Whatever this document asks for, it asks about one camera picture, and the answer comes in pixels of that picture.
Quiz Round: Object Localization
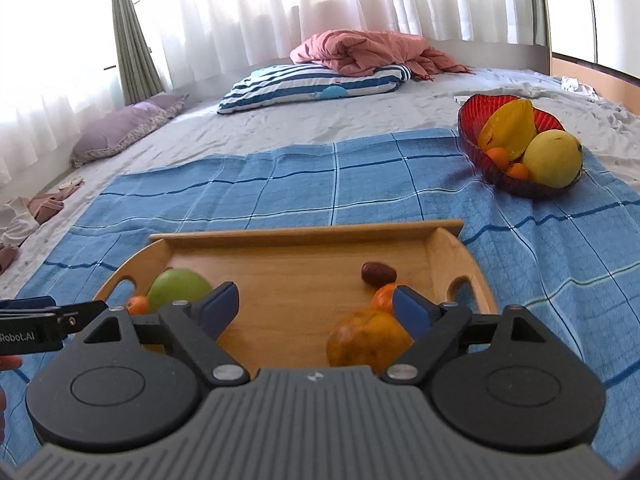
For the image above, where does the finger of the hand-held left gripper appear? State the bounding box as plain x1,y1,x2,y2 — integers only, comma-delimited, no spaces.
0,296,56,315
0,301,109,334

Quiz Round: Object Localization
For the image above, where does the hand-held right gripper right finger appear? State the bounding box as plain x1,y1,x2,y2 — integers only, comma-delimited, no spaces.
380,284,556,386

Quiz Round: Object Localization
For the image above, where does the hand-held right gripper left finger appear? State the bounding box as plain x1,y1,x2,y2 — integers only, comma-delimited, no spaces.
82,281,251,387

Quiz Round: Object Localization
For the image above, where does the green apple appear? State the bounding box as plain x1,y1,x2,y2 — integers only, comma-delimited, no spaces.
146,268,213,313

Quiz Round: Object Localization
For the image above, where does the dark brown date fruit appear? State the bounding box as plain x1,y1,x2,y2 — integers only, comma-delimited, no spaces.
361,261,398,288

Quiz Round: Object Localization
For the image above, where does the large orange fruit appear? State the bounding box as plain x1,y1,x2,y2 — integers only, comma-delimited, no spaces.
326,309,415,372

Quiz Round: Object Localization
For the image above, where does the wooden serving tray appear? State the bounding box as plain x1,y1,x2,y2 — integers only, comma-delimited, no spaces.
92,218,499,376

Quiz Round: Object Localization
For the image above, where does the person's left hand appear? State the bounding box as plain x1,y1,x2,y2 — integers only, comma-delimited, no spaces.
0,354,24,448

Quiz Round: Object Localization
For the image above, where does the white garment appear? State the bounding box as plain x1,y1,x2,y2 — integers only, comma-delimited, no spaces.
0,199,41,248

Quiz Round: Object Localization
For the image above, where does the pink folded garment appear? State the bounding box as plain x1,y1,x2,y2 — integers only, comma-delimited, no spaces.
27,192,66,223

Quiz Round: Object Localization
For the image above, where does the blue checked blanket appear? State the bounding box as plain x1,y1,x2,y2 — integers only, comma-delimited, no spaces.
0,127,640,471

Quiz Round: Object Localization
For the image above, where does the purple pillow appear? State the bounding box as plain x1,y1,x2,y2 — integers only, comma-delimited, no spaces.
70,92,190,168

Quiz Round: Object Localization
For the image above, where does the grey bed sheet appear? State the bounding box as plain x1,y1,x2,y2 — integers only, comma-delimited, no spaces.
0,62,640,301

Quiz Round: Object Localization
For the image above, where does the red glass bowl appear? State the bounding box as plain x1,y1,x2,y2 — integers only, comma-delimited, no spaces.
457,94,583,199

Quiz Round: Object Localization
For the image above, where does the yellow starfruit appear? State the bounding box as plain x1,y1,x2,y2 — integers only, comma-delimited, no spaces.
477,99,538,162

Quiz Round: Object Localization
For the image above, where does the yellow mango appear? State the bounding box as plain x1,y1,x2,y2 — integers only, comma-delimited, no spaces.
521,129,584,188

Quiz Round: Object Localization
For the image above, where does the blue striped pillow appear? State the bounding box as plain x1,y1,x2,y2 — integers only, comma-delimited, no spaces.
217,62,413,115

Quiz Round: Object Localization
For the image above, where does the white sheer curtain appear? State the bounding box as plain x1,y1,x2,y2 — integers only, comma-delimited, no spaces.
125,0,538,101
0,0,126,186

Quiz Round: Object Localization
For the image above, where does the pink quilt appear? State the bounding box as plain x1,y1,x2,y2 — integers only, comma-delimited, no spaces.
290,30,473,82

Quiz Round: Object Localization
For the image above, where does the green curtain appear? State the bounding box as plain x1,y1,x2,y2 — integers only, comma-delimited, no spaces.
532,0,553,49
109,0,166,107

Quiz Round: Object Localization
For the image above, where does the white crumpled cloth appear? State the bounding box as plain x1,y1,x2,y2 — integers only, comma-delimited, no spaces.
560,76,598,96

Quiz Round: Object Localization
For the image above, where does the white sliding door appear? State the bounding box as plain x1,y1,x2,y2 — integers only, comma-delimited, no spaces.
549,0,640,78

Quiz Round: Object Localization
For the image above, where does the wooden bed frame board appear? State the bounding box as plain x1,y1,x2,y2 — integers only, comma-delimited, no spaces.
550,52,640,111

